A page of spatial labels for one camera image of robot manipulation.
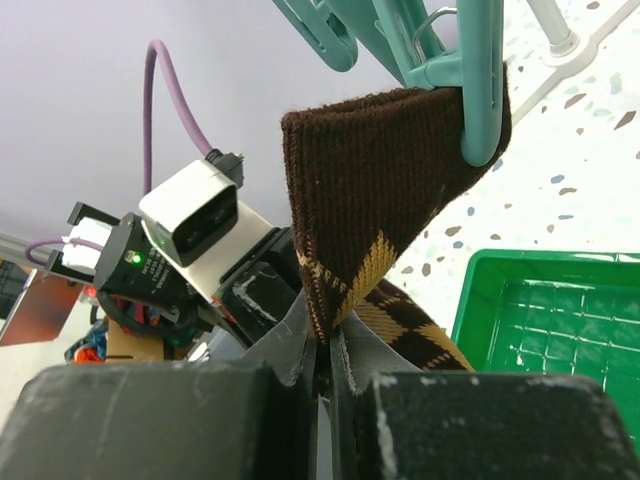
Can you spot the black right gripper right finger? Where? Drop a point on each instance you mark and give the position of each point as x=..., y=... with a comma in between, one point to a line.
x=391, y=420

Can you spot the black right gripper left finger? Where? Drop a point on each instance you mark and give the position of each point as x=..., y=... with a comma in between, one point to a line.
x=249, y=418

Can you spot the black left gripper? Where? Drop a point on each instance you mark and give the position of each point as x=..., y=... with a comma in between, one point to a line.
x=246, y=292

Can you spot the white clip hanger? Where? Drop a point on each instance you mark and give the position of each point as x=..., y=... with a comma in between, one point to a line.
x=323, y=31

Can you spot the green plastic tray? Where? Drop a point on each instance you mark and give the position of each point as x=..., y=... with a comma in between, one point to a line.
x=539, y=311

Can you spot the teal clothes peg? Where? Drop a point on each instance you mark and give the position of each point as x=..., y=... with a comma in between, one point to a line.
x=460, y=46

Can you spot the white drying rack stand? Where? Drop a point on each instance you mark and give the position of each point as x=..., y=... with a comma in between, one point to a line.
x=546, y=42

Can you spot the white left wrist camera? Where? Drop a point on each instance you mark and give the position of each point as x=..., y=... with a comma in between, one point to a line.
x=195, y=220

